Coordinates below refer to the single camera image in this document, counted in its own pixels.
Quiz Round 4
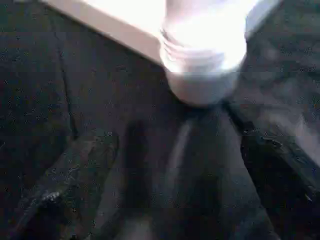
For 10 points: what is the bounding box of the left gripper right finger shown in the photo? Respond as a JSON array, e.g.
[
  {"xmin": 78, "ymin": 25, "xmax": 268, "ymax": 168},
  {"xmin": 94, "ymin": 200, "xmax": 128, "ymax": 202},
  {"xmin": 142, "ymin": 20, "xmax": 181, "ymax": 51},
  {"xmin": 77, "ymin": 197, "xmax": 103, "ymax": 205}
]
[{"xmin": 239, "ymin": 129, "xmax": 320, "ymax": 240}]

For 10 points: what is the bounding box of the white plastic table leg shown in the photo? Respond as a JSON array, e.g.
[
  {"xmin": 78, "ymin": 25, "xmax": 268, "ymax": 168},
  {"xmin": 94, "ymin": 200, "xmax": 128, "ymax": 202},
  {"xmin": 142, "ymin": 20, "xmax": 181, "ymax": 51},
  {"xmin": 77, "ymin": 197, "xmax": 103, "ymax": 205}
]
[{"xmin": 159, "ymin": 0, "xmax": 249, "ymax": 74}]

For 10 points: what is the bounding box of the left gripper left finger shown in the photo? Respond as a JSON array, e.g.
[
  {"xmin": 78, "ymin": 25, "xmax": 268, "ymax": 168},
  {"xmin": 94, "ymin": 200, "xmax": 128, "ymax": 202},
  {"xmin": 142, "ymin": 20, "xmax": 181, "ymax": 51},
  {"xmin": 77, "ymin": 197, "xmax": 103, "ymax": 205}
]
[{"xmin": 0, "ymin": 136, "xmax": 120, "ymax": 240}]

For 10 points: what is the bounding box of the white plastic table top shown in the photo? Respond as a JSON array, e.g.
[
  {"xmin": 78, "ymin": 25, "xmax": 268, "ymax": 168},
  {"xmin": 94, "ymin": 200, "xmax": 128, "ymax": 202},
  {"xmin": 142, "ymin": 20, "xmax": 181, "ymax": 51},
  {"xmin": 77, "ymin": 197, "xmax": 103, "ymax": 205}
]
[{"xmin": 47, "ymin": 0, "xmax": 276, "ymax": 105}]

